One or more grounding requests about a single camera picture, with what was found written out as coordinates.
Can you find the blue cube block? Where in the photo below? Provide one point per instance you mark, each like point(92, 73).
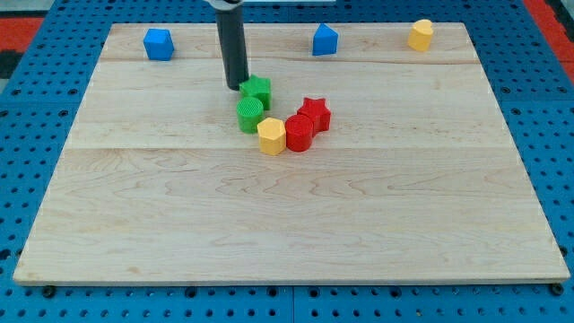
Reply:
point(158, 44)

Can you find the blue triangular prism block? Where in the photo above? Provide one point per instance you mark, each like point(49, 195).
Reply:
point(325, 41)

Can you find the yellow hexagon block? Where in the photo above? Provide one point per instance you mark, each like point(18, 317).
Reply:
point(271, 136)

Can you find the green cylinder block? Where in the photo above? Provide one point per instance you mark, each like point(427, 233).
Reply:
point(250, 112)

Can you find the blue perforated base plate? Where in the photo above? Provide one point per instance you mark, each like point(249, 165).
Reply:
point(40, 100)

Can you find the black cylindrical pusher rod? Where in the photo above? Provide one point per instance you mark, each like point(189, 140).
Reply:
point(229, 21)

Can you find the yellow heart block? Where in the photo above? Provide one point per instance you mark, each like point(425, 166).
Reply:
point(420, 35)

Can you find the green star block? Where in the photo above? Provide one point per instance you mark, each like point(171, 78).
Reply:
point(259, 88)

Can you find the red cylinder block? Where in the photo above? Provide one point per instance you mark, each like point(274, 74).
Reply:
point(299, 133)

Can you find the wooden board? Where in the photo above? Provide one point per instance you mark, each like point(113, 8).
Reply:
point(416, 181)

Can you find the red star block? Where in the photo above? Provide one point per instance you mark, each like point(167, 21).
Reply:
point(318, 112)

